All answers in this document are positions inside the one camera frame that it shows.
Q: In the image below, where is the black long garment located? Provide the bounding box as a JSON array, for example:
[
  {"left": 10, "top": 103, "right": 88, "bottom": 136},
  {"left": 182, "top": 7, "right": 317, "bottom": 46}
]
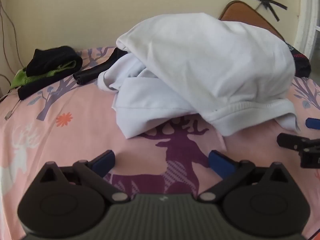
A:
[{"left": 73, "top": 47, "right": 128, "bottom": 86}]

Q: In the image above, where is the white charging cable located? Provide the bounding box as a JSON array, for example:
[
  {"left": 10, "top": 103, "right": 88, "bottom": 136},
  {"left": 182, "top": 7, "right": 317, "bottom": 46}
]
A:
[{"left": 0, "top": 90, "right": 22, "bottom": 121}]

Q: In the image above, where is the white window frame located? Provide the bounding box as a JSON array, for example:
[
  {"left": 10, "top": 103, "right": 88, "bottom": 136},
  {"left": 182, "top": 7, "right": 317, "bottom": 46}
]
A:
[{"left": 293, "top": 0, "right": 320, "bottom": 58}]

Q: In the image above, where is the brown cushion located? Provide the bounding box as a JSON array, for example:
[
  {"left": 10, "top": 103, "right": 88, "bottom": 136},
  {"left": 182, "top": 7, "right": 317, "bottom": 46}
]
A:
[{"left": 218, "top": 0, "right": 284, "bottom": 42}]

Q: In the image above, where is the black tape cross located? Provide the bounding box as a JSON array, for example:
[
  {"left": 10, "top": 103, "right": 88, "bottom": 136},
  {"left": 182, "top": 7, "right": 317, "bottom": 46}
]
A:
[{"left": 247, "top": 0, "right": 287, "bottom": 22}]

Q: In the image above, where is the white garment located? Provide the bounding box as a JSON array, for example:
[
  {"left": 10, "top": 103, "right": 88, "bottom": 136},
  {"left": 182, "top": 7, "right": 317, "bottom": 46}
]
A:
[{"left": 97, "top": 12, "right": 302, "bottom": 139}]

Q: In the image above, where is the green garment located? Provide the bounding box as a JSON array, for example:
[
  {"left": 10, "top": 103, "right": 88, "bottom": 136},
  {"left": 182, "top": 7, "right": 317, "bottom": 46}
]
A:
[{"left": 10, "top": 60, "right": 77, "bottom": 90}]

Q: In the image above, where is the pink printed bedsheet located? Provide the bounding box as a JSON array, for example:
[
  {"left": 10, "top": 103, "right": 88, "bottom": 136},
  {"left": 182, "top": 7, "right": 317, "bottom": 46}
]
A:
[{"left": 0, "top": 46, "right": 320, "bottom": 240}]

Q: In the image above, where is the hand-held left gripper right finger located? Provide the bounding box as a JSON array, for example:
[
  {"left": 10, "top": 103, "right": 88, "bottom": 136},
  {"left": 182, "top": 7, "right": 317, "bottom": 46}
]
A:
[{"left": 199, "top": 150, "right": 293, "bottom": 203}]

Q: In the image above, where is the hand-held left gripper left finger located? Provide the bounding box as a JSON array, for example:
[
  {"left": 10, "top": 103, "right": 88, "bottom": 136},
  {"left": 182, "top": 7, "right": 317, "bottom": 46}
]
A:
[{"left": 34, "top": 150, "right": 130, "bottom": 204}]

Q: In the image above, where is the black red patterned garment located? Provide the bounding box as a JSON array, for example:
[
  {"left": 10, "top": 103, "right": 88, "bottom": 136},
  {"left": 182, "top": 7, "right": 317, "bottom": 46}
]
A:
[{"left": 285, "top": 41, "right": 312, "bottom": 78}]

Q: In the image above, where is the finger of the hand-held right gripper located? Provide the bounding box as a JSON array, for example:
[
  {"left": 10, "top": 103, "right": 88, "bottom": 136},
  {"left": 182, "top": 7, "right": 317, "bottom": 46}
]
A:
[
  {"left": 277, "top": 132, "right": 320, "bottom": 169},
  {"left": 305, "top": 117, "right": 320, "bottom": 129}
]

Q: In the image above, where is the wall cable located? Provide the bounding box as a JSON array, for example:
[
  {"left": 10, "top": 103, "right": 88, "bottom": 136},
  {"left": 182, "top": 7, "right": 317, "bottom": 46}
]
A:
[{"left": 0, "top": 0, "right": 17, "bottom": 80}]

